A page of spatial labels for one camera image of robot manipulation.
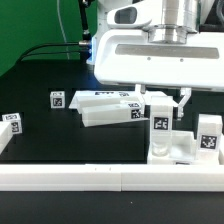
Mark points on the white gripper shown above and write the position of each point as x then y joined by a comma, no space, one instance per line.
127,57

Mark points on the white chair seat plate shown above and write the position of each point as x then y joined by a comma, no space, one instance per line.
183,152

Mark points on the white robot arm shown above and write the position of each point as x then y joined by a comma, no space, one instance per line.
172,21

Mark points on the white chair back pieces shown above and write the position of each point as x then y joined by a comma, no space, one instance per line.
109,107

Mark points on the small white tagged cube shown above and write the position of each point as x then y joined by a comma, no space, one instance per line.
57,99
15,120

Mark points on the small white tagged cube left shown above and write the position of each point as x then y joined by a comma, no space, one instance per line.
15,120

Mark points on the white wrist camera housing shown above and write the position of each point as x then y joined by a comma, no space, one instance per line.
129,17

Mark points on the white U-shaped fence wall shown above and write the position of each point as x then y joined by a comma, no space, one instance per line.
64,156

